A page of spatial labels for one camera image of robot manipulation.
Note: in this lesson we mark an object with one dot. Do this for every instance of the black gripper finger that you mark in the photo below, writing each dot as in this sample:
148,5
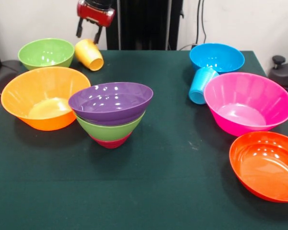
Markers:
98,36
79,30

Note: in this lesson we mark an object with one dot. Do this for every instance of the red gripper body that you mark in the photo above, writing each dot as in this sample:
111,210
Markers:
96,15

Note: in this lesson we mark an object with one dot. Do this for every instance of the yellow cup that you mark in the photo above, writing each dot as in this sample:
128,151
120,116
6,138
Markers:
86,52

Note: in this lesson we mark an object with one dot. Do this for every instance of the green bowl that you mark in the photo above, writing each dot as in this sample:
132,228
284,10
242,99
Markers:
45,52
105,131

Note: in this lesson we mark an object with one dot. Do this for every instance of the purple bowl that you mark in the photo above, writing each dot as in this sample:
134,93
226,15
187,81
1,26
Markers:
110,105

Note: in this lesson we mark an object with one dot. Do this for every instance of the small crimson bowl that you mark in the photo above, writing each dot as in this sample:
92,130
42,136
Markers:
109,144

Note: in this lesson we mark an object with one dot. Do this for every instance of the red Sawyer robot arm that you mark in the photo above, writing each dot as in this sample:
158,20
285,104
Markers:
98,3

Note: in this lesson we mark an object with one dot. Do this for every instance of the large orange bowl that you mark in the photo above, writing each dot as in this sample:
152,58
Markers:
38,95

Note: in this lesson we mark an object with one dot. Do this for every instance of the black stand base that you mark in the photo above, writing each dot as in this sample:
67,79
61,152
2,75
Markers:
4,74
283,72

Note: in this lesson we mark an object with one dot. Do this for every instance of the blue cup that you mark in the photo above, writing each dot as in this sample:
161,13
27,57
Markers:
201,83

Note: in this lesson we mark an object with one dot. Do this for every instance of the blue bowl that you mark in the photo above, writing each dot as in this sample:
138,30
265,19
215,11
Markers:
218,55

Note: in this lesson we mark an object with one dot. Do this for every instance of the dark green table cloth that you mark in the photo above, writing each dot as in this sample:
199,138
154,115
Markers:
144,187

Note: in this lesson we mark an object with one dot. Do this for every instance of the large magenta bowl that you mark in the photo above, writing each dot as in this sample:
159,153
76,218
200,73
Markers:
247,103

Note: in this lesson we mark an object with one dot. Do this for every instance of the orange-red shallow bowl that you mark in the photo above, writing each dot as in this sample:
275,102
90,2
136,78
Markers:
266,167

